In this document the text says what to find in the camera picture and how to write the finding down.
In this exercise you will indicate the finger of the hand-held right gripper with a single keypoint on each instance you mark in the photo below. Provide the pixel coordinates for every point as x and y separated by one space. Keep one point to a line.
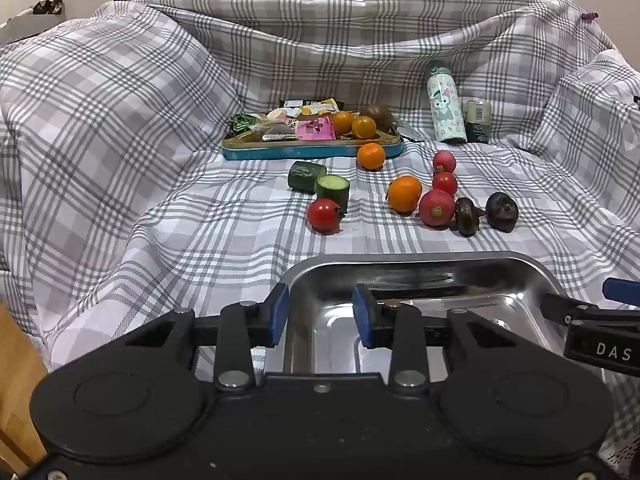
622 291
565 306

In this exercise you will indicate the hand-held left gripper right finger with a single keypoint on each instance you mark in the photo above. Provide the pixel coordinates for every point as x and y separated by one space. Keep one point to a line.
362 317

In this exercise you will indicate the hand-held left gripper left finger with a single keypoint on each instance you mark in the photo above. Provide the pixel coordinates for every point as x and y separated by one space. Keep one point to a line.
280 310

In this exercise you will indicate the stainless steel tray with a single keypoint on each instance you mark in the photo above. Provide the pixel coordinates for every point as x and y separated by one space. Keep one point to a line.
340 325

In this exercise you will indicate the red tomato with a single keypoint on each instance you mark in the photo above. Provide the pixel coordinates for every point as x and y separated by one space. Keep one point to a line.
324 215
444 183

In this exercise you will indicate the green cucumber piece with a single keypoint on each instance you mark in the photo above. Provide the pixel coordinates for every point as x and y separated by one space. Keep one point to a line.
305 176
332 190

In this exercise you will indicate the bright orange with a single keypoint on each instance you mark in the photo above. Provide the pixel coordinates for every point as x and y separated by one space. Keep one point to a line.
404 193
370 156

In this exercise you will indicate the large red radish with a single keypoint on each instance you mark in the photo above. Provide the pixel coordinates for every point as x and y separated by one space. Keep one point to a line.
436 208

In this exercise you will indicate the pale pink radish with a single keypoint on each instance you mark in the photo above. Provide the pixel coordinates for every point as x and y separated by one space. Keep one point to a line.
442 161

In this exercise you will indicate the white lace cloth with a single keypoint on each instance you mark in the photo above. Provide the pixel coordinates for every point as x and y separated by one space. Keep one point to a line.
627 455

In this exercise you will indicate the blue tin tray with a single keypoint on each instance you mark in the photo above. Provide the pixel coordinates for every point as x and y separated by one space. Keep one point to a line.
300 151

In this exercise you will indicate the clear brown snack packet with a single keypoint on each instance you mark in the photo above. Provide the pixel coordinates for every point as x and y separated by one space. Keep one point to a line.
277 132

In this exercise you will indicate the pink snack packet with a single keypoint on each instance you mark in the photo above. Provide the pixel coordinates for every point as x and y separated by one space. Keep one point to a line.
315 129

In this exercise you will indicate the small dark orange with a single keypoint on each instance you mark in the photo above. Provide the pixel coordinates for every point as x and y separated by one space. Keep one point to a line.
342 122
363 127

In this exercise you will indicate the silver foil packet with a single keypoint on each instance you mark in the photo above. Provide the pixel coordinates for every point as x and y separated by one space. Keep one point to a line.
409 132

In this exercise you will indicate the green candy wrapper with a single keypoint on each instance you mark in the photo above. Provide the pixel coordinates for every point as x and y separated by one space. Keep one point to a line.
241 122

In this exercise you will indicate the cream wrapped candy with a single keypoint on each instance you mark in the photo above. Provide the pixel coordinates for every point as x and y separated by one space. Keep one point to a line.
277 113

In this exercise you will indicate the grey plaid blanket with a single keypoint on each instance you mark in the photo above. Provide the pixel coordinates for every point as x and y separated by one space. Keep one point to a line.
150 160

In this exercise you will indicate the green and cream can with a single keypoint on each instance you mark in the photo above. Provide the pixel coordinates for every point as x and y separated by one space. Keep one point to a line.
477 122

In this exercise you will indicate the brown round fruit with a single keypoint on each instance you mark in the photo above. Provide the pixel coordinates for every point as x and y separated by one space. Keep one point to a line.
377 114

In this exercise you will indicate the black and yellow snack packet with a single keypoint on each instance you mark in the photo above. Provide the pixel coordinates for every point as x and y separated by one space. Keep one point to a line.
320 106

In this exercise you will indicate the cartoon print water bottle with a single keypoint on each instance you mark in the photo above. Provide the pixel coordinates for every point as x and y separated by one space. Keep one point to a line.
445 110

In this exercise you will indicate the purple clip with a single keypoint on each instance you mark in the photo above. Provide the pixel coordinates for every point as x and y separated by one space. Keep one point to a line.
590 16

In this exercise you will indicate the white box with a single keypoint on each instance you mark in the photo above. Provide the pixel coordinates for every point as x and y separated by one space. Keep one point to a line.
25 27

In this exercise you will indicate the black and white patterned object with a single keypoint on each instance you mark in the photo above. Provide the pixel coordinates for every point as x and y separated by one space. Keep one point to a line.
47 6

